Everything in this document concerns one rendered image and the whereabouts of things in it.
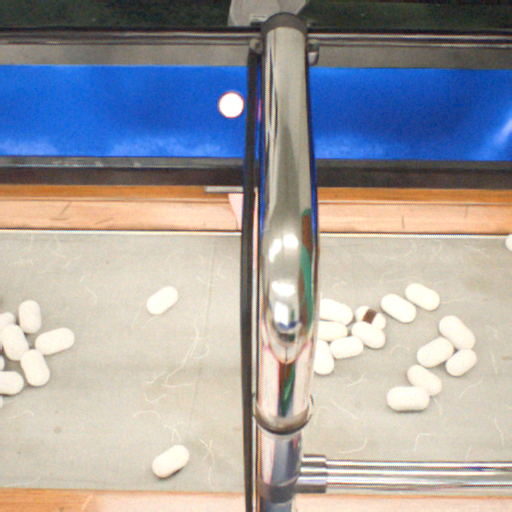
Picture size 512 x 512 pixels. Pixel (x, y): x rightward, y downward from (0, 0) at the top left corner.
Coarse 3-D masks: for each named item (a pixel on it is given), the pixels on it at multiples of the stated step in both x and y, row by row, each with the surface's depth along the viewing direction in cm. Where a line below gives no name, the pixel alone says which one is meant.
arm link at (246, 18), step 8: (248, 0) 65; (256, 0) 65; (264, 0) 65; (272, 0) 65; (248, 8) 65; (256, 8) 65; (264, 8) 65; (272, 8) 65; (248, 16) 65; (256, 16) 65; (264, 16) 65; (248, 24) 65
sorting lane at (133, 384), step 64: (0, 256) 73; (64, 256) 73; (128, 256) 73; (192, 256) 73; (384, 256) 73; (448, 256) 73; (64, 320) 68; (128, 320) 68; (192, 320) 68; (320, 320) 68; (64, 384) 63; (128, 384) 63; (192, 384) 63; (320, 384) 63; (384, 384) 63; (448, 384) 63; (0, 448) 59; (64, 448) 59; (128, 448) 59; (192, 448) 59; (320, 448) 59; (384, 448) 59; (448, 448) 59
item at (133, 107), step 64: (0, 64) 34; (64, 64) 34; (128, 64) 33; (192, 64) 33; (320, 64) 33; (384, 64) 33; (448, 64) 33; (0, 128) 35; (64, 128) 35; (128, 128) 35; (192, 128) 35; (256, 128) 35; (320, 128) 34; (384, 128) 34; (448, 128) 34
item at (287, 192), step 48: (288, 48) 31; (288, 96) 28; (288, 144) 26; (288, 192) 24; (288, 240) 23; (240, 288) 24; (288, 288) 23; (240, 336) 25; (288, 336) 24; (288, 384) 26; (288, 432) 28; (288, 480) 33; (336, 480) 34; (384, 480) 34; (432, 480) 34; (480, 480) 34
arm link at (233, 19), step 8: (232, 0) 65; (240, 0) 65; (280, 0) 65; (288, 0) 66; (296, 0) 66; (304, 0) 66; (232, 8) 65; (240, 8) 65; (280, 8) 66; (288, 8) 66; (296, 8) 66; (232, 16) 65; (240, 16) 65; (232, 24) 67; (240, 24) 65
